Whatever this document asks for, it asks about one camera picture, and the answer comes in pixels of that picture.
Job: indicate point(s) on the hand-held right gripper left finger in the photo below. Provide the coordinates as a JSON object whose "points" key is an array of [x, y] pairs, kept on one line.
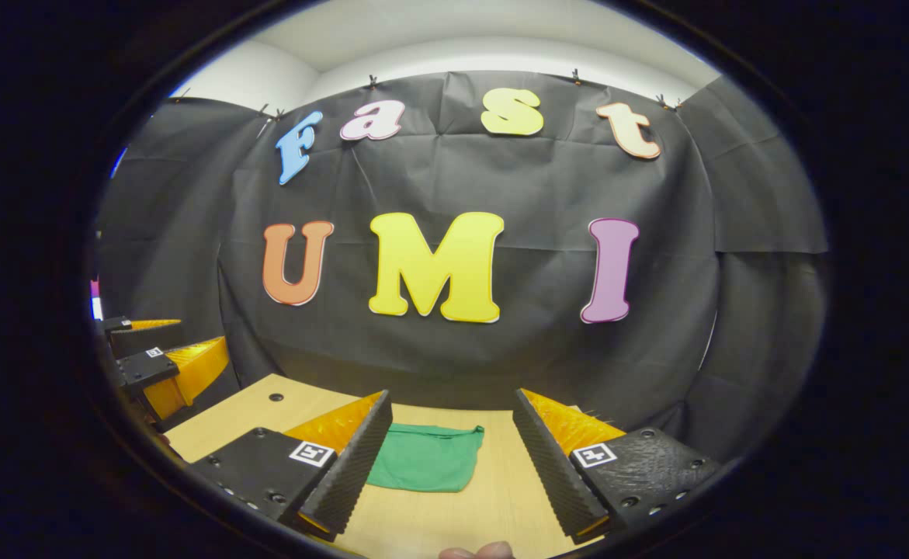
{"points": [[349, 473]]}

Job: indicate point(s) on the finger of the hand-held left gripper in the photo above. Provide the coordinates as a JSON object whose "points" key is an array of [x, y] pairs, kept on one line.
{"points": [[190, 369], [147, 339]]}

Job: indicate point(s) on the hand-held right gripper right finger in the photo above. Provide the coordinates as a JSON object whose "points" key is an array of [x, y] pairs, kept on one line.
{"points": [[551, 470]]}

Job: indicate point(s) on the black backdrop cloth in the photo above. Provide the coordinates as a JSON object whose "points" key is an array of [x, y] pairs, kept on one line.
{"points": [[516, 186]]}

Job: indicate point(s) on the white and red background object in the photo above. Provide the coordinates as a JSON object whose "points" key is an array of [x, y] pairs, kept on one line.
{"points": [[96, 299]]}

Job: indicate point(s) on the green T-shirt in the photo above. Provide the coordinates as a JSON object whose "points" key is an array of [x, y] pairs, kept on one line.
{"points": [[427, 458]]}

